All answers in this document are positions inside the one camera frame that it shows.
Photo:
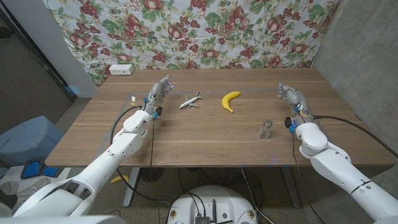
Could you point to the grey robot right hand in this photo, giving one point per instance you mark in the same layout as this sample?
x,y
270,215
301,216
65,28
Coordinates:
x,y
297,101

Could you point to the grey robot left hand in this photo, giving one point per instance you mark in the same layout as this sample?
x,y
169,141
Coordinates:
x,y
157,96

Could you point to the clear glass salt shaker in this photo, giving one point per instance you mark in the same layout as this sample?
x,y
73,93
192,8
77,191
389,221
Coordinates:
x,y
265,130

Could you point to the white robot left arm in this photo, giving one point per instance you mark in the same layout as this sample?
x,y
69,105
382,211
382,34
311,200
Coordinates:
x,y
105,165

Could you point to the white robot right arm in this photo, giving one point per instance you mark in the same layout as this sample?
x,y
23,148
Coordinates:
x,y
335,165

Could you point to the white toy airplane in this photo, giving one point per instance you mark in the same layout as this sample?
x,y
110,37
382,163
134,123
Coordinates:
x,y
189,102

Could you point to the yellow toy banana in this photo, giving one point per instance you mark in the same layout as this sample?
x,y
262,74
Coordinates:
x,y
227,101

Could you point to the white power outlet strip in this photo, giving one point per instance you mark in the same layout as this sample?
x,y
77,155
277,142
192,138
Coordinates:
x,y
121,69

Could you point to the floral fruit print backdrop cloth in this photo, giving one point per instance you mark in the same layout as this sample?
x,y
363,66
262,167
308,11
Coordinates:
x,y
186,31

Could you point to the round black floor fan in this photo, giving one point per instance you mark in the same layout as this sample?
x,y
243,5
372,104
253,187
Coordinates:
x,y
150,174

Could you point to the grey table leg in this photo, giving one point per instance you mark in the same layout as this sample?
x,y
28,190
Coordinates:
x,y
290,186

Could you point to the yellow object on floor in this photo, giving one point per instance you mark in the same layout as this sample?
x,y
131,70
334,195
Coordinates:
x,y
121,178

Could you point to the white table leg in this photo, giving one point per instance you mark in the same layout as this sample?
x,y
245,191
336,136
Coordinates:
x,y
132,186

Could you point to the white robot torso base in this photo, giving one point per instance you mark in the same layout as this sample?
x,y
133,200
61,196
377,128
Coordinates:
x,y
227,199

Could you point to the black antenna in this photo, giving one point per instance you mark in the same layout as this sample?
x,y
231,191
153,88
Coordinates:
x,y
214,210

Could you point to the blue-grey plastic bin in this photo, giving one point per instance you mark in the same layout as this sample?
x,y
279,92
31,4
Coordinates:
x,y
28,140

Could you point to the blue and black foot pedal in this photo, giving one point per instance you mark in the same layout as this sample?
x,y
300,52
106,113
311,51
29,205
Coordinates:
x,y
31,169

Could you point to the white sneaker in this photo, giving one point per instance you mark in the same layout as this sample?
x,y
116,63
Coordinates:
x,y
32,188

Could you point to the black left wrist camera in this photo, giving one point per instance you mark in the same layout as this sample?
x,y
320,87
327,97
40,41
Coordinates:
x,y
159,110

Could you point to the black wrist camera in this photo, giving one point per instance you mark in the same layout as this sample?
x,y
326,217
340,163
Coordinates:
x,y
288,122
159,110

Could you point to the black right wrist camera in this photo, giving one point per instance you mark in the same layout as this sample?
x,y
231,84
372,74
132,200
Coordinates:
x,y
288,122

